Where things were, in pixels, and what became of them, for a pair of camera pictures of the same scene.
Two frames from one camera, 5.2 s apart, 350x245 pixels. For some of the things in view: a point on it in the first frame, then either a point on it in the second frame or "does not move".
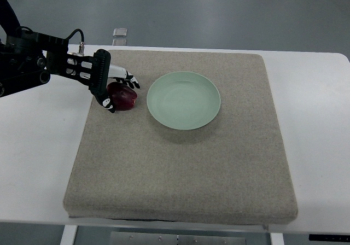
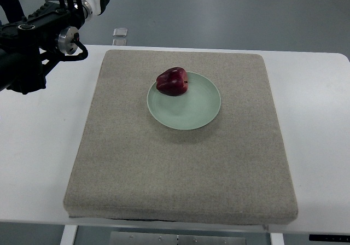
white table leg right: x=276 y=239 does not move
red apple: x=121 y=97 -> x=174 y=81
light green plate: x=184 y=100 does not move
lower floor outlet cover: x=119 y=42 does not move
